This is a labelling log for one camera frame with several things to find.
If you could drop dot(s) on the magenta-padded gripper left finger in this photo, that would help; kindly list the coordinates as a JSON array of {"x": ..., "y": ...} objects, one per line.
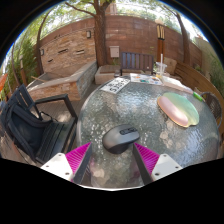
[{"x": 60, "y": 165}]

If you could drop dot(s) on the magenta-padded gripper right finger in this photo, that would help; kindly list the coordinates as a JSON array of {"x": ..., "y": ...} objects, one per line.
[{"x": 163, "y": 165}]

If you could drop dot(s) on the dark grey computer mouse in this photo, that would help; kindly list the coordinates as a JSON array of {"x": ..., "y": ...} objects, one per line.
[{"x": 120, "y": 139}]

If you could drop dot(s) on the pastel green pink mouse pad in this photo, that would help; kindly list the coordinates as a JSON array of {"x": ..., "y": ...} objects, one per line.
[{"x": 178, "y": 108}]

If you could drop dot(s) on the black slatted chair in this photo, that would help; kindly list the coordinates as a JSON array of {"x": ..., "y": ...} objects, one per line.
[{"x": 56, "y": 136}]

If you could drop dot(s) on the black backpack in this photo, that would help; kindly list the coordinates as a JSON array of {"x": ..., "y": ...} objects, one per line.
[{"x": 23, "y": 128}]

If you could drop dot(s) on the brown wicker chair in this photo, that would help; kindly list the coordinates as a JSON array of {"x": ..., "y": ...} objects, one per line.
[{"x": 213, "y": 106}]

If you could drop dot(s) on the low stone raised bed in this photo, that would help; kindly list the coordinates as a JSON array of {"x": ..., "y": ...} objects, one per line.
[{"x": 63, "y": 85}]

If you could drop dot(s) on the colourful sticker sheet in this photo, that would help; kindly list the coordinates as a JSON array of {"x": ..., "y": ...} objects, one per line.
[{"x": 145, "y": 79}]

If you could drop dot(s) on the white license plate sign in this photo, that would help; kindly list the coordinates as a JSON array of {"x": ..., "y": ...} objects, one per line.
[{"x": 115, "y": 86}]

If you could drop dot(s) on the curved wooden bench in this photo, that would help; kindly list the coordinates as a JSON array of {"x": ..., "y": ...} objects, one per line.
[{"x": 196, "y": 78}]

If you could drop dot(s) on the clear plastic cup with straw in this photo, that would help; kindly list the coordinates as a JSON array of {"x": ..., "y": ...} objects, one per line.
[{"x": 161, "y": 70}]

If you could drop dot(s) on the pale stone block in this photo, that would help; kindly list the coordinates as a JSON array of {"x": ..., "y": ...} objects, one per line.
[{"x": 106, "y": 75}]

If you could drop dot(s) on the dark wooden slatted chair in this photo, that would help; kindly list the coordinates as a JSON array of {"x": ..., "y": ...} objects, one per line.
[{"x": 136, "y": 61}]

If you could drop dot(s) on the slender curved tree trunk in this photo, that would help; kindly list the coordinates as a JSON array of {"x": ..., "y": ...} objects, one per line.
[{"x": 185, "y": 40}]

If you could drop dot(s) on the forked tree trunk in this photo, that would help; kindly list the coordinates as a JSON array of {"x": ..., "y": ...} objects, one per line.
[{"x": 100, "y": 36}]

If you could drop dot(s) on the black wall lamp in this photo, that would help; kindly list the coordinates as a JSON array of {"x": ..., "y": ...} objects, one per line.
[
  {"x": 42, "y": 52},
  {"x": 88, "y": 34}
]

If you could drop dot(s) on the grey wall utility box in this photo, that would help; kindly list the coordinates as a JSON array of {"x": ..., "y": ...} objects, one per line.
[{"x": 114, "y": 51}]

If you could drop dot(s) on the tall wooden lamp post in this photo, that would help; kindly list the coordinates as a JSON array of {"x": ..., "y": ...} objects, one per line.
[{"x": 160, "y": 40}]

